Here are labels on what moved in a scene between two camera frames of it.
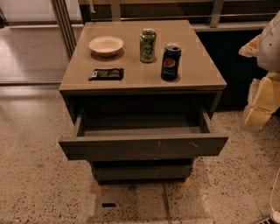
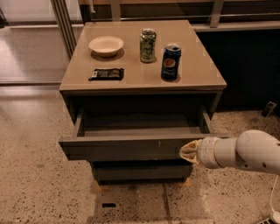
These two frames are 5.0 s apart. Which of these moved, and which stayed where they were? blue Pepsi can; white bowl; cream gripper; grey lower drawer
Moved: cream gripper
Stayed: white bowl; grey lower drawer; blue Pepsi can
